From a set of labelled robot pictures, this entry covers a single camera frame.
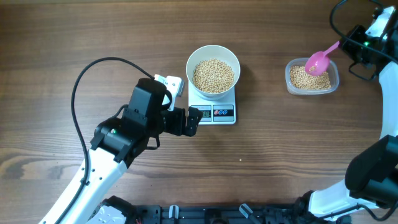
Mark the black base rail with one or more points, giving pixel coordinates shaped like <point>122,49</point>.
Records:
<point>217,214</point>

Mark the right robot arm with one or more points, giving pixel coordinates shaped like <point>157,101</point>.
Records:
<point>370,182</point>

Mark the white bowl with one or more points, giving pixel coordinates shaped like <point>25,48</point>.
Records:
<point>208,52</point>

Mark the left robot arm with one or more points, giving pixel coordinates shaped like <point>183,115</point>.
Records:
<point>115,144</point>

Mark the white digital kitchen scale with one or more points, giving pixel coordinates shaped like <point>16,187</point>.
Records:
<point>216,111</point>

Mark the clear plastic container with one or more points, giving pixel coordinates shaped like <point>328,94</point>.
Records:
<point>332,73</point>

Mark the pile of soybeans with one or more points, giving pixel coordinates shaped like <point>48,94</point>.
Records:
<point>302,80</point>

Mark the pink measuring scoop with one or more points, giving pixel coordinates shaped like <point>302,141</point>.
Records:
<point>320,60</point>

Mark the soybeans in white bowl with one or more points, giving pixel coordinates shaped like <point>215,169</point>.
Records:
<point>213,76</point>

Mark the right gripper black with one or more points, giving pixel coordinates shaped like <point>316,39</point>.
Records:
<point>347,46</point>

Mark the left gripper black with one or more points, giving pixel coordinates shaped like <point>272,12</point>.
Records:
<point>178,128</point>

